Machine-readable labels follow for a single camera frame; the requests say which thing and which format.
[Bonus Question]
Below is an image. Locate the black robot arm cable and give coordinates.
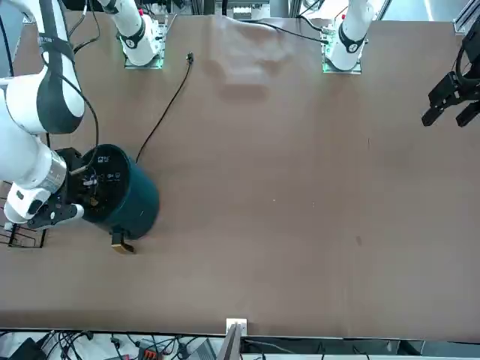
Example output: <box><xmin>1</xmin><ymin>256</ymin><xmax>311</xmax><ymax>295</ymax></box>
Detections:
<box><xmin>37</xmin><ymin>0</ymin><xmax>101</xmax><ymax>177</ymax></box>

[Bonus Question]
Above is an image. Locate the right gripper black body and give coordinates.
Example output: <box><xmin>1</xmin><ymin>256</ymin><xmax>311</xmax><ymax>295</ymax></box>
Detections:
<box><xmin>55</xmin><ymin>148</ymin><xmax>99</xmax><ymax>206</ymax></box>

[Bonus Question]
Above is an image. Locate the aluminium camera post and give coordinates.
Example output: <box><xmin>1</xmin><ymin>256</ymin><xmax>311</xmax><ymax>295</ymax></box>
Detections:
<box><xmin>217</xmin><ymin>317</ymin><xmax>250</xmax><ymax>360</ymax></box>

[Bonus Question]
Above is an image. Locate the black wire cup rack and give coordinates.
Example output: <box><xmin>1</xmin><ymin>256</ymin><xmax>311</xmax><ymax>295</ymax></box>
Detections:
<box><xmin>0</xmin><ymin>220</ymin><xmax>48</xmax><ymax>249</ymax></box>

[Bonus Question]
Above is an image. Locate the aluminium profile rail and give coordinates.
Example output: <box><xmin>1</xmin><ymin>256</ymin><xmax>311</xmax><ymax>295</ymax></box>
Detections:
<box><xmin>451</xmin><ymin>0</ymin><xmax>480</xmax><ymax>35</ymax></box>

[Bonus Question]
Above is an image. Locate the dark green air fryer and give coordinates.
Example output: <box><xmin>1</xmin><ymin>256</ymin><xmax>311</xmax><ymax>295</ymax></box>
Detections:
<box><xmin>79</xmin><ymin>143</ymin><xmax>161</xmax><ymax>256</ymax></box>

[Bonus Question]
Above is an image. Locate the green circuit board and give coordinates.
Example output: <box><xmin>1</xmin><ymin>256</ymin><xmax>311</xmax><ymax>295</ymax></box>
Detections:
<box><xmin>320</xmin><ymin>25</ymin><xmax>337</xmax><ymax>48</ymax></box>
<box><xmin>151</xmin><ymin>20</ymin><xmax>167</xmax><ymax>61</ymax></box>

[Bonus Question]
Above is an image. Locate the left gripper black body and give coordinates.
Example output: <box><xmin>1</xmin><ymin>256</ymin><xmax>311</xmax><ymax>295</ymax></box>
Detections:
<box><xmin>459</xmin><ymin>29</ymin><xmax>480</xmax><ymax>90</ymax></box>

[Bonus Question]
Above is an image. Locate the black air fryer power cable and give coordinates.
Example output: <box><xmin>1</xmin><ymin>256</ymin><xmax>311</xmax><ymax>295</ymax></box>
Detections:
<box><xmin>134</xmin><ymin>52</ymin><xmax>195</xmax><ymax>163</ymax></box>

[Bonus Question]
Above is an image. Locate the large black power brick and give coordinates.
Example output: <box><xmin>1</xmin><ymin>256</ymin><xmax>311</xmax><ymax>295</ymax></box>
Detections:
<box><xmin>7</xmin><ymin>337</ymin><xmax>42</xmax><ymax>360</ymax></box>

